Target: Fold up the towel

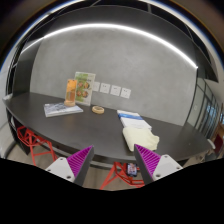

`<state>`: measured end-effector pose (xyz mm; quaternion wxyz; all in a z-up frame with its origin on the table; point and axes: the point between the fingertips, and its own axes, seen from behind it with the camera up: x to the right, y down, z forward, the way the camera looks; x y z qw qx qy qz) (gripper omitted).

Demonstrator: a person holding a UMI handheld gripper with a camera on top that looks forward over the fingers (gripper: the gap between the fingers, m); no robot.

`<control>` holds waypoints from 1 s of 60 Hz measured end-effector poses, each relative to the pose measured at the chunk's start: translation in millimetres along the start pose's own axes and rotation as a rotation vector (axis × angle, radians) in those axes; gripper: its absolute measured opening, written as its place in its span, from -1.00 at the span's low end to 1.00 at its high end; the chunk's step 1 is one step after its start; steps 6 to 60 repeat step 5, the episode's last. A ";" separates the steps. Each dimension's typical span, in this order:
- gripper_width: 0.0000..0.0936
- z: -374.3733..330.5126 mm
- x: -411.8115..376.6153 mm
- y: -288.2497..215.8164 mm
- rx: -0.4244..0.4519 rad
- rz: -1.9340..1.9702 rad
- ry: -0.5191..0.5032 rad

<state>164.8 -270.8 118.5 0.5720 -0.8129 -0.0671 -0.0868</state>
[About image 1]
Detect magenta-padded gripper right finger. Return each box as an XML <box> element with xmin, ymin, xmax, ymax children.
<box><xmin>133</xmin><ymin>143</ymin><xmax>184</xmax><ymax>186</ymax></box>

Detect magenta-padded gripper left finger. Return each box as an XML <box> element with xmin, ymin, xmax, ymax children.
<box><xmin>45</xmin><ymin>144</ymin><xmax>95</xmax><ymax>187</ymax></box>

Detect cream knitted towel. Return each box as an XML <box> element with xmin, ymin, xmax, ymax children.
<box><xmin>122</xmin><ymin>126</ymin><xmax>161</xmax><ymax>153</ymax></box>

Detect smartphone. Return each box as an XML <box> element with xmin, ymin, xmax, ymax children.
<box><xmin>126</xmin><ymin>162</ymin><xmax>138</xmax><ymax>178</ymax></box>

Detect white and blue booklet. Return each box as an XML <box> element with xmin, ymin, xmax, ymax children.
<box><xmin>116</xmin><ymin>109</ymin><xmax>153</xmax><ymax>132</ymax></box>

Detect grey magazine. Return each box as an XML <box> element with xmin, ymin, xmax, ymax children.
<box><xmin>43</xmin><ymin>102</ymin><xmax>85</xmax><ymax>118</ymax></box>

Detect black-framed glass partition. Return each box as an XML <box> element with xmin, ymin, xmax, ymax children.
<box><xmin>186</xmin><ymin>76</ymin><xmax>224</xmax><ymax>141</ymax></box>

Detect small card on wooden base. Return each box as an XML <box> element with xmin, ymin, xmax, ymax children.
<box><xmin>63</xmin><ymin>78</ymin><xmax>78</xmax><ymax>107</ymax></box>

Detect green menu sign stand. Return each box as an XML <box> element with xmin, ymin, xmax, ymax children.
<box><xmin>73</xmin><ymin>71</ymin><xmax>97</xmax><ymax>107</ymax></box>

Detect white ceiling light strip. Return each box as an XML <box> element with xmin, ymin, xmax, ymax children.
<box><xmin>21</xmin><ymin>23</ymin><xmax>198</xmax><ymax>69</ymax></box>

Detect red wire-frame stool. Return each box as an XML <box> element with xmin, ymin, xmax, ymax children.
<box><xmin>16</xmin><ymin>125</ymin><xmax>59</xmax><ymax>167</ymax></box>
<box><xmin>99</xmin><ymin>161</ymin><xmax>146</xmax><ymax>190</ymax></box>

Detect round wooden ring coaster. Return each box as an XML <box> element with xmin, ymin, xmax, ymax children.
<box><xmin>91</xmin><ymin>105</ymin><xmax>105</xmax><ymax>115</ymax></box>

